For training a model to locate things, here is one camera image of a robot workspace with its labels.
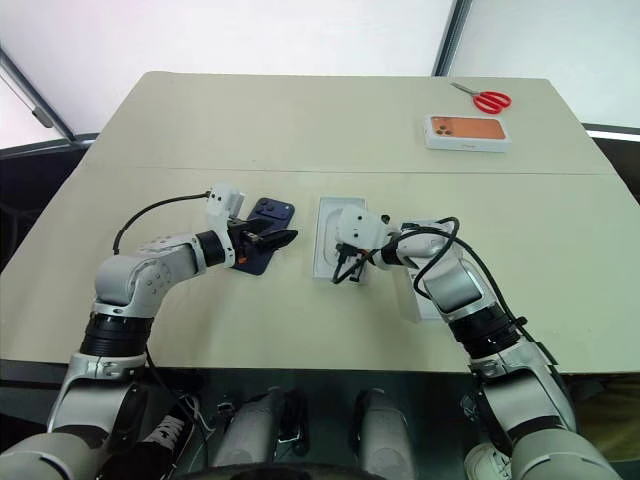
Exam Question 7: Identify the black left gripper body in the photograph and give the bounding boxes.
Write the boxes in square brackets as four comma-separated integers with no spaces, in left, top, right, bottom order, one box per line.
[227,218,262,268]

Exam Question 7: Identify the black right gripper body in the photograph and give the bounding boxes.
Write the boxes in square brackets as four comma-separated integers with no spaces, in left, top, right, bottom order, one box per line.
[338,242,375,274]

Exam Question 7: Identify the dark blue smartphone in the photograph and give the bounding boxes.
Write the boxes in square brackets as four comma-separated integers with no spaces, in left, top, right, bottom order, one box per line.
[233,197,296,278]

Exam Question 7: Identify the white phone box base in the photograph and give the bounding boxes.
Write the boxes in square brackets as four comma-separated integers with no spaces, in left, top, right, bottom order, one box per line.
[312,195,372,287]

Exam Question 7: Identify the white phone box lid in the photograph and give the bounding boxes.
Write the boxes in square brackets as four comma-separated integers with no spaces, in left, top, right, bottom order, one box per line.
[399,217,452,323]

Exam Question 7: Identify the white box with orange phone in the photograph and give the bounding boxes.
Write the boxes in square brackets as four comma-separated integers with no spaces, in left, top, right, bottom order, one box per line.
[423,113,512,157]

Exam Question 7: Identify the grey rounded robot leg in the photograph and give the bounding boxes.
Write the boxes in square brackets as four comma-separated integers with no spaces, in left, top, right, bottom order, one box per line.
[213,387,307,474]
[353,388,417,480]

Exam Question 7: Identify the black sneaker with white laces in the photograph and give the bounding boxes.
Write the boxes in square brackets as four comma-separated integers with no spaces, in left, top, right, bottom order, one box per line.
[137,397,197,454]

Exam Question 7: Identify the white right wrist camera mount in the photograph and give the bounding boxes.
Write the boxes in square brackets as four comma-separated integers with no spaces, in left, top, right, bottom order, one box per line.
[335,205,390,252]

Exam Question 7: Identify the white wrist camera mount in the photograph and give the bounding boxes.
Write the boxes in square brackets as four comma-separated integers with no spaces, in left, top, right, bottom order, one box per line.
[206,182,247,267]
[335,205,390,252]

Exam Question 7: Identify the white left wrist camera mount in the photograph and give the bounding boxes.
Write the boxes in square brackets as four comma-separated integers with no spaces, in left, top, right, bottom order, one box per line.
[206,182,247,267]

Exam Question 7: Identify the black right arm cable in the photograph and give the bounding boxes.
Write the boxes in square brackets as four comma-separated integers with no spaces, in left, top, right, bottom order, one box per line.
[382,215,569,384]

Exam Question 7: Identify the thin white wire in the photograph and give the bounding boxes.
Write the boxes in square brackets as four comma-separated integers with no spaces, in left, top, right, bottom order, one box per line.
[183,393,217,432]

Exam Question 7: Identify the red handled scissors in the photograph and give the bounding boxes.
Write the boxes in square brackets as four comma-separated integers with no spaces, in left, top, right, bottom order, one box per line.
[448,80,514,116]

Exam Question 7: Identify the dark window frame post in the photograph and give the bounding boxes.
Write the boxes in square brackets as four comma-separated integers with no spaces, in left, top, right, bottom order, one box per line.
[431,0,475,77]

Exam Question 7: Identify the grey window frame bar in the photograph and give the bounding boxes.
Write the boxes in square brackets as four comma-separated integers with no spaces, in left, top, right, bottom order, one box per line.
[0,45,77,142]

